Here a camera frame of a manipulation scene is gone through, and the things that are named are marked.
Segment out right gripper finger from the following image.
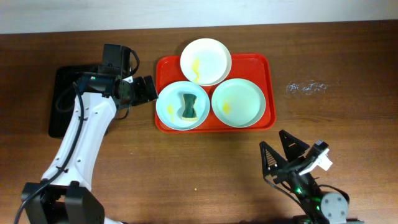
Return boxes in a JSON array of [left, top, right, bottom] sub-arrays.
[[259, 141, 287, 177], [279, 130, 310, 162]]

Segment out light blue plate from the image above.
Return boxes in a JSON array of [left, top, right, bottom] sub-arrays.
[[155, 81, 210, 131]]

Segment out green yellow sponge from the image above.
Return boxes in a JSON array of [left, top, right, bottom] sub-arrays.
[[182, 93, 198, 121]]

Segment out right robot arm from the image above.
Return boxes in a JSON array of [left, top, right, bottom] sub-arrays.
[[259, 130, 362, 224]]

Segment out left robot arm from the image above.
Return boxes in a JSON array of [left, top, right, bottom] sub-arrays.
[[14, 72, 158, 223]]

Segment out black tray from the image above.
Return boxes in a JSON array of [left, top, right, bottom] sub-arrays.
[[48, 65, 98, 139]]

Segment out red plastic tray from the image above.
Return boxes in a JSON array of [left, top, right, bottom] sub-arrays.
[[155, 53, 277, 133]]

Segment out light green plate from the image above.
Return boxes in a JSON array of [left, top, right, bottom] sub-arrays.
[[211, 78, 266, 128]]

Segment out white plate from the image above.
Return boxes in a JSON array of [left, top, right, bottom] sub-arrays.
[[180, 38, 232, 86]]

